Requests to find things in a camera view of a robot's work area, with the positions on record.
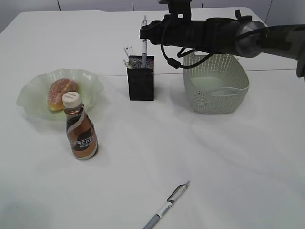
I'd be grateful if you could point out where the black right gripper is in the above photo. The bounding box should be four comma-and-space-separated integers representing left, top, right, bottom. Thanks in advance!
140, 18, 206, 51

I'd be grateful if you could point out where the blue white gel pen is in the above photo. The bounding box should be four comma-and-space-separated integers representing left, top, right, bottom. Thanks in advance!
141, 15, 147, 68

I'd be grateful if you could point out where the clear plastic ruler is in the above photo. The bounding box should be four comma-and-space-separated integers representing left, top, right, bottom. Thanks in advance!
123, 46, 133, 59

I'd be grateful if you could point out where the beige retractable pen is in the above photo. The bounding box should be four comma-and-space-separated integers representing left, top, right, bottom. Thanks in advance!
123, 59, 134, 69

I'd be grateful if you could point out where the sugared bread roll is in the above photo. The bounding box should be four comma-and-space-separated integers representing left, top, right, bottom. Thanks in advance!
47, 78, 79, 111

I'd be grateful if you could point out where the brown Nescafe coffee bottle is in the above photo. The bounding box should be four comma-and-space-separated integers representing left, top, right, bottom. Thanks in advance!
62, 92, 99, 160

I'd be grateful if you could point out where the grey clear gel pen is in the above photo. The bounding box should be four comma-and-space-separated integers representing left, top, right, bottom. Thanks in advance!
143, 180, 190, 229

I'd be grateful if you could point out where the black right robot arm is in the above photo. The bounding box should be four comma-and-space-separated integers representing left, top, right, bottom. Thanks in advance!
140, 9, 305, 78

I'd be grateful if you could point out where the black mesh pen holder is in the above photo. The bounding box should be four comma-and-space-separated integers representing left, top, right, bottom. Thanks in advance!
127, 55, 154, 101

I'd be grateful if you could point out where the pale green plastic basket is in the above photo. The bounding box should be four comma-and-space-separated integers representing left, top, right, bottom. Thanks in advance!
183, 54, 250, 115

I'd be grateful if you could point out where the translucent green wavy plate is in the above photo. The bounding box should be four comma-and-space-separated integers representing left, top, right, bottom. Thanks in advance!
16, 68, 103, 121

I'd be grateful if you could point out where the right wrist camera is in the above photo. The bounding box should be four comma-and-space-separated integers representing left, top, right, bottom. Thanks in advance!
158, 0, 192, 21

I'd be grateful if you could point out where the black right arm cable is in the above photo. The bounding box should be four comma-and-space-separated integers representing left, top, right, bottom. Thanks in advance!
161, 14, 267, 70

